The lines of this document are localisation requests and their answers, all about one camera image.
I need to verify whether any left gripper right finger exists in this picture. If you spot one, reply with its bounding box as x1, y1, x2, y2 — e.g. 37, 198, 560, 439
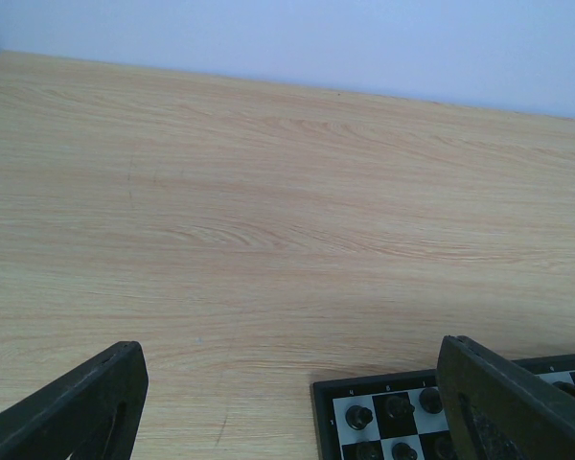
436, 335, 575, 459

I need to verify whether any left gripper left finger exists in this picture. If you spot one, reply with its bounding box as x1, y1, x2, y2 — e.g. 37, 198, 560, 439
0, 341, 149, 459

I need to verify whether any black magnetic chess board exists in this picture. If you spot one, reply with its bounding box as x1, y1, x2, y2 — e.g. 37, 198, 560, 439
311, 336, 575, 459

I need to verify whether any black chess piece row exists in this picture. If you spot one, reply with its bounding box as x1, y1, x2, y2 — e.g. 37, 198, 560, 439
344, 373, 575, 460

